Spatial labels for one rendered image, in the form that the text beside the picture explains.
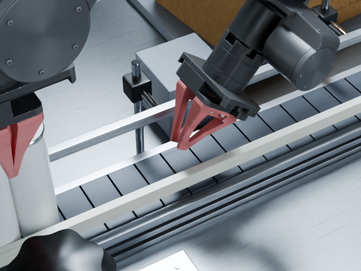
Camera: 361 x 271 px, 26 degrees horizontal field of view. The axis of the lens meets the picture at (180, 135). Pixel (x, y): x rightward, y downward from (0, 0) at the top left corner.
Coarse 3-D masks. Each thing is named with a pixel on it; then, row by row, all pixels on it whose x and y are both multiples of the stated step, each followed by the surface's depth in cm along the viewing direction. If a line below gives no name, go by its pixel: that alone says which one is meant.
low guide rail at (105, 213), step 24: (360, 96) 105; (312, 120) 102; (336, 120) 104; (264, 144) 99; (192, 168) 96; (216, 168) 97; (144, 192) 93; (168, 192) 95; (96, 216) 90; (24, 240) 88; (0, 264) 87
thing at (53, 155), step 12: (348, 36) 107; (360, 36) 108; (264, 72) 102; (276, 72) 103; (156, 108) 97; (168, 108) 97; (120, 120) 95; (132, 120) 95; (144, 120) 96; (156, 120) 97; (96, 132) 94; (108, 132) 94; (120, 132) 95; (60, 144) 92; (72, 144) 92; (84, 144) 93; (96, 144) 94; (60, 156) 92
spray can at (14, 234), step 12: (0, 168) 81; (0, 180) 81; (0, 192) 82; (0, 204) 83; (12, 204) 86; (0, 216) 84; (12, 216) 86; (0, 228) 85; (12, 228) 87; (0, 240) 86; (12, 240) 88
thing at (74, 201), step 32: (320, 96) 111; (352, 96) 111; (224, 128) 106; (256, 128) 106; (160, 160) 102; (192, 160) 102; (256, 160) 102; (64, 192) 98; (96, 192) 98; (128, 192) 98; (192, 192) 98
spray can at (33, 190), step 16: (32, 144) 81; (32, 160) 83; (48, 160) 86; (16, 176) 84; (32, 176) 84; (48, 176) 86; (16, 192) 86; (32, 192) 86; (48, 192) 88; (16, 208) 88; (32, 208) 88; (48, 208) 89; (32, 224) 89; (48, 224) 91
